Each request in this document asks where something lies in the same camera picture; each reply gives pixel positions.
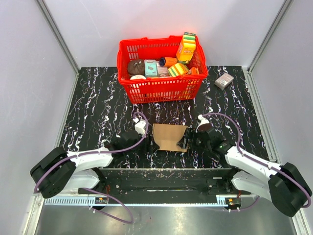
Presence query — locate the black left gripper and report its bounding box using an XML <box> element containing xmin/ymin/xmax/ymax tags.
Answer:
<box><xmin>125</xmin><ymin>131</ymin><xmax>159</xmax><ymax>156</ymax></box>

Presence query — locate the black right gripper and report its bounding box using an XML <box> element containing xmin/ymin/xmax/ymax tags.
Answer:
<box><xmin>177</xmin><ymin>128</ymin><xmax>211</xmax><ymax>152</ymax></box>

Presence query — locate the brown cardboard box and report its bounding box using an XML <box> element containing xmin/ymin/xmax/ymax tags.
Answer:
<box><xmin>153</xmin><ymin>123</ymin><xmax>188</xmax><ymax>152</ymax></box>

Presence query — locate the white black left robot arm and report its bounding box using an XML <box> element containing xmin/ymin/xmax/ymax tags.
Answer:
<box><xmin>30</xmin><ymin>130</ymin><xmax>159</xmax><ymax>199</ymax></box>

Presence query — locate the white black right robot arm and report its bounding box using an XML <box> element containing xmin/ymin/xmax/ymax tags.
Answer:
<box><xmin>178</xmin><ymin>128</ymin><xmax>313</xmax><ymax>217</ymax></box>

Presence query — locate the pink small food box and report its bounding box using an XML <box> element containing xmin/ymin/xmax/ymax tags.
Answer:
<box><xmin>156</xmin><ymin>61</ymin><xmax>169</xmax><ymax>77</ymax></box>

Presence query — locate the teal small carton box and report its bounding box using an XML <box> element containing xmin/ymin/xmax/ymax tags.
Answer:
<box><xmin>144</xmin><ymin>59</ymin><xmax>157</xmax><ymax>77</ymax></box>

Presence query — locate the tall orange sponge box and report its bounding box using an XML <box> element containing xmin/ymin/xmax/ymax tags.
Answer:
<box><xmin>176</xmin><ymin>32</ymin><xmax>196</xmax><ymax>64</ymax></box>

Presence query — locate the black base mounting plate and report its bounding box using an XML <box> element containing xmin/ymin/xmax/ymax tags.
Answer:
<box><xmin>91</xmin><ymin>168</ymin><xmax>239</xmax><ymax>195</ymax></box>

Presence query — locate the white round lid container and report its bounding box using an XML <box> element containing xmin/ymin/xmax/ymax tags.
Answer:
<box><xmin>130</xmin><ymin>74</ymin><xmax>146</xmax><ymax>80</ymax></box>

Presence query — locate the orange snack packet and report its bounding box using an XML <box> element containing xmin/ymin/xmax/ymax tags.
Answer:
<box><xmin>187</xmin><ymin>67</ymin><xmax>199</xmax><ymax>75</ymax></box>

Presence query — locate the white wrapped tissue pack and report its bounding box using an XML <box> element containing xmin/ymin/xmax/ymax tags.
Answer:
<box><xmin>214</xmin><ymin>73</ymin><xmax>234</xmax><ymax>90</ymax></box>

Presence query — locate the yellow green sponge pack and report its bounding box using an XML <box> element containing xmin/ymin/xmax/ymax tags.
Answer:
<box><xmin>168</xmin><ymin>63</ymin><xmax>189</xmax><ymax>77</ymax></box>

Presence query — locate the red plastic shopping basket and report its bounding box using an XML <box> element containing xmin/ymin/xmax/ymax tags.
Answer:
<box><xmin>117</xmin><ymin>33</ymin><xmax>208</xmax><ymax>104</ymax></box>

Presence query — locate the brown round chocolate cake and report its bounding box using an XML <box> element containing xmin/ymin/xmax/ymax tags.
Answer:
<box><xmin>127</xmin><ymin>59</ymin><xmax>145</xmax><ymax>76</ymax></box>

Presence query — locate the orange cylindrical can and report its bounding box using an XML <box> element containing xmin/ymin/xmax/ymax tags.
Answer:
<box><xmin>159</xmin><ymin>57</ymin><xmax>178</xmax><ymax>67</ymax></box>

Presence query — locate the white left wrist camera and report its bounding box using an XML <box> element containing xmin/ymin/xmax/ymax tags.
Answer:
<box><xmin>133</xmin><ymin>117</ymin><xmax>148</xmax><ymax>136</ymax></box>

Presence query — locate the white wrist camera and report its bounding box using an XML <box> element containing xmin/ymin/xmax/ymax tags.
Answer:
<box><xmin>133</xmin><ymin>117</ymin><xmax>148</xmax><ymax>136</ymax></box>
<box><xmin>196</xmin><ymin>115</ymin><xmax>212</xmax><ymax>132</ymax></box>

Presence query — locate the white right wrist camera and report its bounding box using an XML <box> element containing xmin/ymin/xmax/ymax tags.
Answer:
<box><xmin>196</xmin><ymin>115</ymin><xmax>212</xmax><ymax>132</ymax></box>

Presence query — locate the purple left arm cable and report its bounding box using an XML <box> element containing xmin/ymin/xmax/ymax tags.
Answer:
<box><xmin>34</xmin><ymin>112</ymin><xmax>149</xmax><ymax>224</ymax></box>

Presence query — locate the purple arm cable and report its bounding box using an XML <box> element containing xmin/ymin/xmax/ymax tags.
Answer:
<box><xmin>200</xmin><ymin>113</ymin><xmax>313</xmax><ymax>212</ymax></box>
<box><xmin>34</xmin><ymin>112</ymin><xmax>149</xmax><ymax>224</ymax></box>

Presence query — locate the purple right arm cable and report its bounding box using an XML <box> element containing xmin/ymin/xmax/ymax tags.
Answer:
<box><xmin>200</xmin><ymin>113</ymin><xmax>313</xmax><ymax>212</ymax></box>

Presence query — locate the aluminium frame rail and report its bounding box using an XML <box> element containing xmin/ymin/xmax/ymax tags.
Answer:
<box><xmin>44</xmin><ymin>183</ymin><xmax>257</xmax><ymax>207</ymax></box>

